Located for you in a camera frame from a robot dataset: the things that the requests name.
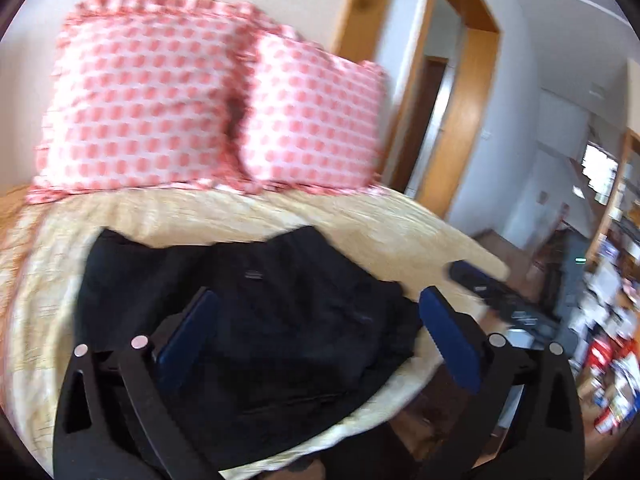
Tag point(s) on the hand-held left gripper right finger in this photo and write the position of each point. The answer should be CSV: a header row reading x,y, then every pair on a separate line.
x,y
450,335

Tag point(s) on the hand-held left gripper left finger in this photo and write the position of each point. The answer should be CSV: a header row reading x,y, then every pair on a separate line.
x,y
185,345

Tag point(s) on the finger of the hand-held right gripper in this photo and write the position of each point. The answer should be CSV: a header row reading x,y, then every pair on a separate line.
x,y
472,277

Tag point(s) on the black pants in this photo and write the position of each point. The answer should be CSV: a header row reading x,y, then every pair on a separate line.
x,y
290,320

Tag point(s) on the cluttered wooden shelf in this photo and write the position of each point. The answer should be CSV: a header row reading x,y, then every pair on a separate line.
x,y
607,285

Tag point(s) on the yellow patterned blanket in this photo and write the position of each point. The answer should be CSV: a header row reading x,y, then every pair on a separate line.
x,y
45,280

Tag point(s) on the small pink polka dot pillow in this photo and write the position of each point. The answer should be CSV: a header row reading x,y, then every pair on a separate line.
x,y
315,120

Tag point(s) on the large pink polka dot pillow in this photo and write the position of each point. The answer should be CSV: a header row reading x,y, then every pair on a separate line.
x,y
145,105

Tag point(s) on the wooden door frame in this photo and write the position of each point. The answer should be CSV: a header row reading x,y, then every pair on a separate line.
x,y
467,125

